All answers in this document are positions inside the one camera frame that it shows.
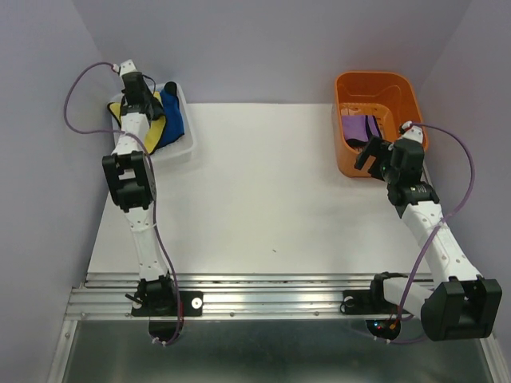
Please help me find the orange plastic basket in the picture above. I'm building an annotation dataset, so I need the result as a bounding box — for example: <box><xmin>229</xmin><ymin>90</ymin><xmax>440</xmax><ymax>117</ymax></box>
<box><xmin>333</xmin><ymin>71</ymin><xmax>422</xmax><ymax>178</ymax></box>

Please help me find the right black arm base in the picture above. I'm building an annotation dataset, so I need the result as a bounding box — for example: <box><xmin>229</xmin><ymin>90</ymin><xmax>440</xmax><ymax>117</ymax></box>
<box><xmin>340</xmin><ymin>290</ymin><xmax>386</xmax><ymax>315</ymax></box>

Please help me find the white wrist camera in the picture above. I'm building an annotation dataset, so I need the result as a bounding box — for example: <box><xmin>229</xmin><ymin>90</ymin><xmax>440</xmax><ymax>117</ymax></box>
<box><xmin>399</xmin><ymin>121</ymin><xmax>424</xmax><ymax>144</ymax></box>
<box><xmin>112</xmin><ymin>60</ymin><xmax>138</xmax><ymax>77</ymax></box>

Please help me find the black and purple towel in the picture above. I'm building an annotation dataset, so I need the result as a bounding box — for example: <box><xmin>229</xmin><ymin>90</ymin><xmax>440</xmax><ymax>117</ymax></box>
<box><xmin>341</xmin><ymin>115</ymin><xmax>382</xmax><ymax>149</ymax></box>

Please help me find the aluminium mounting rail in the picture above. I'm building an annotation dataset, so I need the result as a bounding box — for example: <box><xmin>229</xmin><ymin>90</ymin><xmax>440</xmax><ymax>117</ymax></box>
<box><xmin>65</xmin><ymin>273</ymin><xmax>494</xmax><ymax>320</ymax></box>

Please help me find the white perforated basket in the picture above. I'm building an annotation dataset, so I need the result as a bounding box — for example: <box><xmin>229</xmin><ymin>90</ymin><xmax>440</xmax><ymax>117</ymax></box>
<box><xmin>102</xmin><ymin>73</ymin><xmax>195</xmax><ymax>166</ymax></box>

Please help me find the yellow towel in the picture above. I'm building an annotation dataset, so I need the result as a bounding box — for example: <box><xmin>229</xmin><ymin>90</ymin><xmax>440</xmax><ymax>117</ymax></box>
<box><xmin>107</xmin><ymin>101</ymin><xmax>167</xmax><ymax>155</ymax></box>

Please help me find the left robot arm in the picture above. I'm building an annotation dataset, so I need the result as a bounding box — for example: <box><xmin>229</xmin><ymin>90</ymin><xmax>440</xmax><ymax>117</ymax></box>
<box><xmin>102</xmin><ymin>69</ymin><xmax>179</xmax><ymax>317</ymax></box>

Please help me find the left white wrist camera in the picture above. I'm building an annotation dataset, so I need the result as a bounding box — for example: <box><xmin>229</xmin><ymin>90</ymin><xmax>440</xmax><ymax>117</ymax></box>
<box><xmin>112</xmin><ymin>60</ymin><xmax>138</xmax><ymax>77</ymax></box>

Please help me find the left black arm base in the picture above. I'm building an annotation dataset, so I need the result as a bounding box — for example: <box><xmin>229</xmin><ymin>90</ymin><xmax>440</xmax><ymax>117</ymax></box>
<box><xmin>130</xmin><ymin>290</ymin><xmax>204</xmax><ymax>318</ymax></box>

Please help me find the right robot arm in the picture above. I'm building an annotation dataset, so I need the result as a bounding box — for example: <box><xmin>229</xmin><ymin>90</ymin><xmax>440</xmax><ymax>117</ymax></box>
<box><xmin>355</xmin><ymin>136</ymin><xmax>502</xmax><ymax>342</ymax></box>

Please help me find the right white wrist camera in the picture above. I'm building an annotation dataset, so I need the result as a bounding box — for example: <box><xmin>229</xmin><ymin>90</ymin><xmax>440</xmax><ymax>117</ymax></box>
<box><xmin>399</xmin><ymin>121</ymin><xmax>424</xmax><ymax>144</ymax></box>

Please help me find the blue towel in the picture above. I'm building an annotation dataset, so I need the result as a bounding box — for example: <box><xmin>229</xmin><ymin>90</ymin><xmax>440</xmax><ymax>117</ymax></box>
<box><xmin>160</xmin><ymin>81</ymin><xmax>184</xmax><ymax>148</ymax></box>

